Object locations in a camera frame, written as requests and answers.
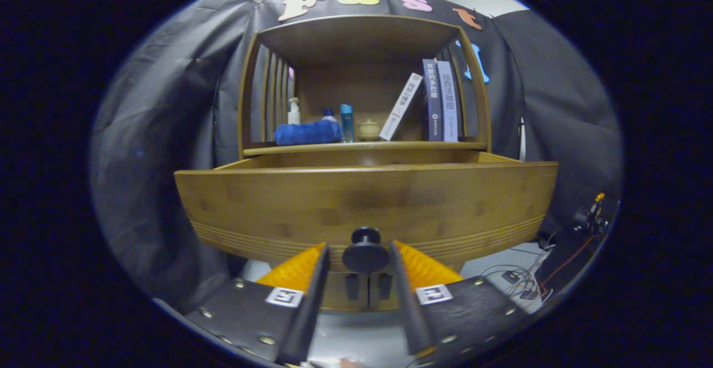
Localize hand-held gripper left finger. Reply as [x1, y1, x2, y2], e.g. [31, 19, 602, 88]
[184, 242, 331, 366]

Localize wooden countertop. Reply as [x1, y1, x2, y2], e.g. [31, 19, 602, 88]
[243, 141, 488, 157]

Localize black device orange tip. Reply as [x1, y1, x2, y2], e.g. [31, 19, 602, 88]
[574, 192, 611, 235]

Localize clear blue bottle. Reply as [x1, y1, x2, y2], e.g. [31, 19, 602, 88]
[340, 104, 354, 144]

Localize tangled floor cables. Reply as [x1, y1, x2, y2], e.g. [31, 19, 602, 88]
[480, 229, 558, 302]

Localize wooden drawer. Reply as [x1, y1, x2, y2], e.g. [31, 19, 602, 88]
[174, 151, 559, 271]

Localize wooden cabinet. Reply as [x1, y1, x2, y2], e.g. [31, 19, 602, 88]
[237, 14, 494, 312]

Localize beige lidded teacup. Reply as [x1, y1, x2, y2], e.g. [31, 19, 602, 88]
[357, 118, 382, 141]

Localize dark blue book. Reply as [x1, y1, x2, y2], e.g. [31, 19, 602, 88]
[422, 59, 443, 142]

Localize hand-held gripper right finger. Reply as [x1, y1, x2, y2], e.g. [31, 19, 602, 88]
[388, 240, 530, 357]

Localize blue folded towel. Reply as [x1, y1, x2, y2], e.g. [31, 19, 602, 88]
[274, 120, 343, 146]

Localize pale lavender book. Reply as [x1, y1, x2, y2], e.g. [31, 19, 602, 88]
[436, 61, 459, 143]

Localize white book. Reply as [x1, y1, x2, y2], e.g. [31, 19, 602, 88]
[379, 72, 423, 141]

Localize black backdrop cloth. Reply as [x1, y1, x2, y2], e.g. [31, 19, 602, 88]
[89, 0, 623, 302]

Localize black round drawer knob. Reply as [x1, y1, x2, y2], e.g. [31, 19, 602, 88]
[341, 227, 390, 274]

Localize wooden cabinet door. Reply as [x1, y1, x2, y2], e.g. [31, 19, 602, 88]
[323, 271, 369, 312]
[368, 271, 403, 310]

